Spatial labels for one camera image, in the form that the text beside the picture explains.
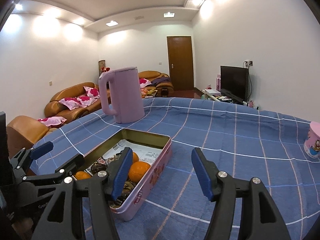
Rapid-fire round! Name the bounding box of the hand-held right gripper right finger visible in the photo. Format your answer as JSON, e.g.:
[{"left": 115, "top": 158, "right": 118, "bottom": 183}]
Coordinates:
[{"left": 191, "top": 147, "right": 292, "bottom": 240}]

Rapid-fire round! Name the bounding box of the black television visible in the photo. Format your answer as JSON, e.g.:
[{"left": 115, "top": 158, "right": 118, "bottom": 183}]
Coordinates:
[{"left": 220, "top": 65, "right": 250, "bottom": 100}]

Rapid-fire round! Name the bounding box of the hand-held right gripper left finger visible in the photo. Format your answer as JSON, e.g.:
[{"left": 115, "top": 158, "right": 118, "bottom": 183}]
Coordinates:
[{"left": 31, "top": 147, "right": 134, "bottom": 240}]

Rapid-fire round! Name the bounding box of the black power cable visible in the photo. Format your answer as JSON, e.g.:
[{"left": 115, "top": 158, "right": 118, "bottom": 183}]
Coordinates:
[{"left": 247, "top": 66, "right": 252, "bottom": 101}]

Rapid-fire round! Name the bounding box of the pink cartoon cup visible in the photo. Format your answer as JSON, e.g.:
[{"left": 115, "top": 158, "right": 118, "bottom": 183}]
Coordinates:
[{"left": 303, "top": 121, "right": 320, "bottom": 158}]

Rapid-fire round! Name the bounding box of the printed paper leaflet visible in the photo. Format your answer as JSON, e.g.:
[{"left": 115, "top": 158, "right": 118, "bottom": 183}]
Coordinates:
[{"left": 110, "top": 137, "right": 163, "bottom": 167}]

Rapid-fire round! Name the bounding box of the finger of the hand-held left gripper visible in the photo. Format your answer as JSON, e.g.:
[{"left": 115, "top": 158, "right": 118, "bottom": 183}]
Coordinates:
[
  {"left": 21, "top": 153, "right": 85, "bottom": 183},
  {"left": 9, "top": 141, "right": 54, "bottom": 178}
]

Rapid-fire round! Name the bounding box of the pink electric kettle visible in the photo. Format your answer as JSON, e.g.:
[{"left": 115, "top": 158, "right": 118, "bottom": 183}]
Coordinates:
[{"left": 98, "top": 66, "right": 145, "bottom": 124}]

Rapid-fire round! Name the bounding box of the brown leather armchair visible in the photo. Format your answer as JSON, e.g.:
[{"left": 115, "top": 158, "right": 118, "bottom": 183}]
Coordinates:
[{"left": 6, "top": 116, "right": 58, "bottom": 151}]

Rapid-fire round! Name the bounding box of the purple cloth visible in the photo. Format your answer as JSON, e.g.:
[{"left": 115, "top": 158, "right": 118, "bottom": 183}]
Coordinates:
[{"left": 151, "top": 77, "right": 172, "bottom": 87}]

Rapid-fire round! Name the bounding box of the blue checked tablecloth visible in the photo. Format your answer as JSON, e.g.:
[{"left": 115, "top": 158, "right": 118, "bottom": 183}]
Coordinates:
[{"left": 30, "top": 96, "right": 320, "bottom": 240}]

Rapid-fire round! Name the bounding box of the brown wooden door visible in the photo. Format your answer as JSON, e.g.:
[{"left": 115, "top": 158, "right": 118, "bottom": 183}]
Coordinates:
[{"left": 167, "top": 36, "right": 195, "bottom": 91}]

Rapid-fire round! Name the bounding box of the long brown leather sofa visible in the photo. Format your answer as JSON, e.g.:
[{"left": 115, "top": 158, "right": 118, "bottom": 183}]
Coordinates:
[{"left": 44, "top": 82, "right": 112, "bottom": 124}]

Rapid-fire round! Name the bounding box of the pink rectangular tin box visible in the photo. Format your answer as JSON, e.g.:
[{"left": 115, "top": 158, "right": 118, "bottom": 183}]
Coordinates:
[{"left": 72, "top": 128, "right": 173, "bottom": 222}]

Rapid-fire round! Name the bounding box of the small brown leather sofa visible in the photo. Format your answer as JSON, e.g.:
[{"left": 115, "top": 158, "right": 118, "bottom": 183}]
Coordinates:
[{"left": 138, "top": 70, "right": 174, "bottom": 98}]

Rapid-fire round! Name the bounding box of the glass television stand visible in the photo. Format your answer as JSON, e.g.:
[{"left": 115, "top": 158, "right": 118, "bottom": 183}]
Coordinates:
[{"left": 201, "top": 87, "right": 259, "bottom": 108}]

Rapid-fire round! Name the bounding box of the wooden coffee table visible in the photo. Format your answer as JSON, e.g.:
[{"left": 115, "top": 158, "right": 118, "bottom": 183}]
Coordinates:
[{"left": 140, "top": 86, "right": 158, "bottom": 98}]

